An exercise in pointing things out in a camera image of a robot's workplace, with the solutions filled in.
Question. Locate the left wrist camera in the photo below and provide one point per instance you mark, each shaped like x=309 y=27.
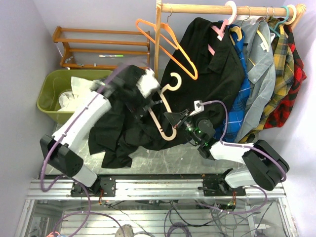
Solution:
x=147 y=83

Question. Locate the grey hanging shirt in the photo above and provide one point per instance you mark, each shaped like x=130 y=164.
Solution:
x=261 y=73

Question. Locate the green plastic bin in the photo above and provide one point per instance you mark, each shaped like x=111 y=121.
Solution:
x=58 y=82

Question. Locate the white cloth in bin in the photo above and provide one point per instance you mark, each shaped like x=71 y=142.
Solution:
x=72 y=99

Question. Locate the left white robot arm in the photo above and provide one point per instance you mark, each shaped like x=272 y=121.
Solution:
x=60 y=150

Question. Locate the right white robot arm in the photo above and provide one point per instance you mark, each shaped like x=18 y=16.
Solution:
x=261 y=164

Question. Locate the aluminium rail frame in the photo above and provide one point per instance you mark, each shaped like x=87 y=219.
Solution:
x=154 y=206

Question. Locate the wooden shoe rack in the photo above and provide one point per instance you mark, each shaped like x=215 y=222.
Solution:
x=81 y=48

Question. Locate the black button-up shirt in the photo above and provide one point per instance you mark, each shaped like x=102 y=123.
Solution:
x=118 y=133

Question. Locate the teal plastic hanger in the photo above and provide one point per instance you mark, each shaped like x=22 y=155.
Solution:
x=274 y=29

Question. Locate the wooden clothes rail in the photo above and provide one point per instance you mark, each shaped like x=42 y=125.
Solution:
x=292 y=14

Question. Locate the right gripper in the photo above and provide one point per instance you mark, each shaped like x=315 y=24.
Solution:
x=175 y=118

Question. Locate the pink plastic hanger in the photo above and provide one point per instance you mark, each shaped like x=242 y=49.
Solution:
x=221 y=31

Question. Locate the orange plastic hanger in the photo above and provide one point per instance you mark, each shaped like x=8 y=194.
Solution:
x=165 y=31

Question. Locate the red black plaid shirt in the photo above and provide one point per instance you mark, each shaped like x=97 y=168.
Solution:
x=288 y=102

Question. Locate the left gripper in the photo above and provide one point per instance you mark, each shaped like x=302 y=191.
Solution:
x=136 y=107

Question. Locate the blue plaid shirt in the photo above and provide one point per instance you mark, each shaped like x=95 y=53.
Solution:
x=237 y=111

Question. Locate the green marker pen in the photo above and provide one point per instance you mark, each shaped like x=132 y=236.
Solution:
x=111 y=56

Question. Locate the hanging black shirt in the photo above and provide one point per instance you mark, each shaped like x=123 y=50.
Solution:
x=219 y=70

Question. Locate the yellow plaid shirt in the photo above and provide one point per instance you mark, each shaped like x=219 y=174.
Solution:
x=284 y=69

